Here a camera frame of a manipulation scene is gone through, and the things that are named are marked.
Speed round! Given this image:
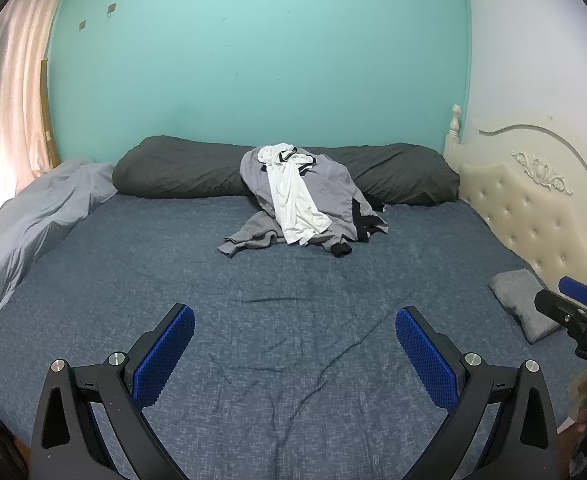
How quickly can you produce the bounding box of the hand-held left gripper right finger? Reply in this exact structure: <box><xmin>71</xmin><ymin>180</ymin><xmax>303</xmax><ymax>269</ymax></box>
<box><xmin>395</xmin><ymin>307</ymin><xmax>559</xmax><ymax>480</ymax></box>

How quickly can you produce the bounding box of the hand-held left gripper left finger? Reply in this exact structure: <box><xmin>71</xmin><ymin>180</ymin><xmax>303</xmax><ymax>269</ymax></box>
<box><xmin>30</xmin><ymin>303</ymin><xmax>196</xmax><ymax>480</ymax></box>

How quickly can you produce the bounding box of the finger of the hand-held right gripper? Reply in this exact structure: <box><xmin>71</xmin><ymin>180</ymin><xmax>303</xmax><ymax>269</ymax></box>
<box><xmin>559</xmin><ymin>276</ymin><xmax>587</xmax><ymax>311</ymax></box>
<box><xmin>534</xmin><ymin>289</ymin><xmax>587</xmax><ymax>331</ymax></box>

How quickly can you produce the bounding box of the white polo shirt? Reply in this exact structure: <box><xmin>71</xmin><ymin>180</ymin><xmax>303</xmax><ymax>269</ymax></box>
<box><xmin>258</xmin><ymin>144</ymin><xmax>331</xmax><ymax>247</ymax></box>

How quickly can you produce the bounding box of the person's right hand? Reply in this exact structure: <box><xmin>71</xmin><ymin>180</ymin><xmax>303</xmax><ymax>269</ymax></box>
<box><xmin>571</xmin><ymin>367</ymin><xmax>587</xmax><ymax>433</ymax></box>

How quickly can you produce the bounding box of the small grey folded cloth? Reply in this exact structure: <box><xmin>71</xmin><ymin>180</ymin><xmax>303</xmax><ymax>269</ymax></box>
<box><xmin>488</xmin><ymin>268</ymin><xmax>561</xmax><ymax>345</ymax></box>

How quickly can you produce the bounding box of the cream tufted headboard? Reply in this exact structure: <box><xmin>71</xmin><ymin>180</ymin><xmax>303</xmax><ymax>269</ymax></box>
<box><xmin>443</xmin><ymin>104</ymin><xmax>587</xmax><ymax>311</ymax></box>

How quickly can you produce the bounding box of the blue patterned bed sheet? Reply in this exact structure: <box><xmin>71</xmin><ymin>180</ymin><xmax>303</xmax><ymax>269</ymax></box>
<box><xmin>0</xmin><ymin>192</ymin><xmax>587</xmax><ymax>480</ymax></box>

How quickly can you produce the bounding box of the grey knit garment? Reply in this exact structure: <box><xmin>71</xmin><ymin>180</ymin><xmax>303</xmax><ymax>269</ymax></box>
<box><xmin>218</xmin><ymin>210</ymin><xmax>287</xmax><ymax>259</ymax></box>

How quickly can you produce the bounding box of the light grey duvet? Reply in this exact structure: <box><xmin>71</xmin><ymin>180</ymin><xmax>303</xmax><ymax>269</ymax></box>
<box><xmin>0</xmin><ymin>157</ymin><xmax>119</xmax><ymax>351</ymax></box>

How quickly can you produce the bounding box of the dark grey long pillow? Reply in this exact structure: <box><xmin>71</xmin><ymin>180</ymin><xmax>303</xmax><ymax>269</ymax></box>
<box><xmin>112</xmin><ymin>135</ymin><xmax>461</xmax><ymax>207</ymax></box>

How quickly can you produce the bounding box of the grey garment with black trim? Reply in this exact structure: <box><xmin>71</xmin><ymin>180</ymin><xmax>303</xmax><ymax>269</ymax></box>
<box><xmin>240</xmin><ymin>146</ymin><xmax>389</xmax><ymax>258</ymax></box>

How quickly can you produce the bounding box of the pink curtain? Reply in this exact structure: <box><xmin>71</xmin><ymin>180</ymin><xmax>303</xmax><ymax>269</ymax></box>
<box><xmin>0</xmin><ymin>0</ymin><xmax>74</xmax><ymax>231</ymax></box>

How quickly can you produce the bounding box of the wooden window frame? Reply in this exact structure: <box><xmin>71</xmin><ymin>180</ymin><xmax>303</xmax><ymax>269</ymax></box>
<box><xmin>40</xmin><ymin>57</ymin><xmax>62</xmax><ymax>168</ymax></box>

